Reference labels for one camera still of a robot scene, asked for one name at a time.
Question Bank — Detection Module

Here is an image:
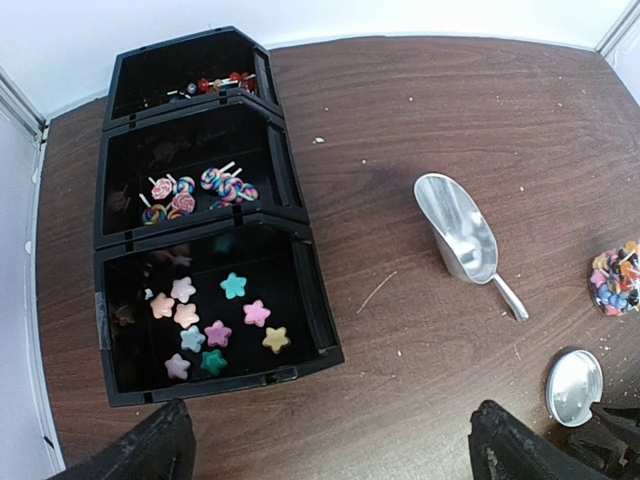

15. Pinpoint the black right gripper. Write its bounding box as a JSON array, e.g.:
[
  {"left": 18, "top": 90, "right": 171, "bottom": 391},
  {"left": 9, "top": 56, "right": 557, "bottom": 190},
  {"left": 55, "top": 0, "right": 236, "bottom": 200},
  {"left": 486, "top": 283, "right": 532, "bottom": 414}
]
[{"left": 569, "top": 403, "right": 639, "bottom": 479}]

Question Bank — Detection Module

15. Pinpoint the black three-compartment candy tray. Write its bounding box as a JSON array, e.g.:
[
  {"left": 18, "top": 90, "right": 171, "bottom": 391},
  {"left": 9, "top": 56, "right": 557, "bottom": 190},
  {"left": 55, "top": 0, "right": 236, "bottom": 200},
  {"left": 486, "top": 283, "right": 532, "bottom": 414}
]
[{"left": 93, "top": 27, "right": 344, "bottom": 407}]

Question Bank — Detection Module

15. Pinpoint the clear plastic jar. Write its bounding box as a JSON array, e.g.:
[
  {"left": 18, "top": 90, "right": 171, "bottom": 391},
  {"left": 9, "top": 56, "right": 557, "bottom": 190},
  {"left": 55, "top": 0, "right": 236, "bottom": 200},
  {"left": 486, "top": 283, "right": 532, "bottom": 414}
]
[{"left": 588, "top": 240, "right": 639, "bottom": 317}]

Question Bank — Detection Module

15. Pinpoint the aluminium corner post right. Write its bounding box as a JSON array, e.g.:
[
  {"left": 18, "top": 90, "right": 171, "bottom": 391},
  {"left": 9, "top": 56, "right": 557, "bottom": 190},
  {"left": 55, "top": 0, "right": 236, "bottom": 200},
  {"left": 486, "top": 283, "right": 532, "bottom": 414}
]
[{"left": 595, "top": 0, "right": 640, "bottom": 57}]

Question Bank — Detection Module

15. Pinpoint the silver metal jar lid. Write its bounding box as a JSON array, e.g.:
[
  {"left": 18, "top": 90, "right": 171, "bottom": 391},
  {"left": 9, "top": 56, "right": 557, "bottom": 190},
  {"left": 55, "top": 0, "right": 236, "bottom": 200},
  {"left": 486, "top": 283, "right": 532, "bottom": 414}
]
[{"left": 545, "top": 349, "right": 604, "bottom": 428}]

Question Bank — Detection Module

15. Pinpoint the aluminium corner post left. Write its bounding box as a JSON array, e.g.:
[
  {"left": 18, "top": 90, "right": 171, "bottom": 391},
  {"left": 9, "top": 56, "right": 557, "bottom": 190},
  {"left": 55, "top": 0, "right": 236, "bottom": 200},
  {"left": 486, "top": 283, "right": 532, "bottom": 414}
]
[{"left": 0, "top": 67, "right": 48, "bottom": 144}]

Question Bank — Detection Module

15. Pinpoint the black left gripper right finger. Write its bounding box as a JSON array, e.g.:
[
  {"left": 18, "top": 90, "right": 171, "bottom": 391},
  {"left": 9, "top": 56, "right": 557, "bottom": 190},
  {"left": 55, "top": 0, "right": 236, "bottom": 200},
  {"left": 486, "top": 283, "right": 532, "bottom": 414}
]
[{"left": 468, "top": 400, "right": 606, "bottom": 480}]

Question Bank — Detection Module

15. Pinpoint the aluminium corner post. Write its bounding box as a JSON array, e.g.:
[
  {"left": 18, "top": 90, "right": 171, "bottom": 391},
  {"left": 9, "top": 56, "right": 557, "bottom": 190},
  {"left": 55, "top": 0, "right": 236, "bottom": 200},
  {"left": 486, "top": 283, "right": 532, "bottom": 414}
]
[
  {"left": 0, "top": 67, "right": 48, "bottom": 144},
  {"left": 595, "top": 0, "right": 640, "bottom": 57}
]

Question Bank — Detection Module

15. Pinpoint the silver metal scoop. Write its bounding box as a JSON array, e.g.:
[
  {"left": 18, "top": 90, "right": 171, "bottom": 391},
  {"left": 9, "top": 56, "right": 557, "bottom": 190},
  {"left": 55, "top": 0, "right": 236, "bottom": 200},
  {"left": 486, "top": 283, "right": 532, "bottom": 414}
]
[{"left": 413, "top": 173, "right": 529, "bottom": 322}]

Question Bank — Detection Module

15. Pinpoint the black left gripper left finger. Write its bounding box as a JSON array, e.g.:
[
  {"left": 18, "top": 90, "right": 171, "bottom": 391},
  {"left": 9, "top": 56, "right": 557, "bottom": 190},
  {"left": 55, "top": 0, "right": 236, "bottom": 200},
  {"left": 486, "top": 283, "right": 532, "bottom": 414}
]
[{"left": 54, "top": 399, "right": 196, "bottom": 479}]

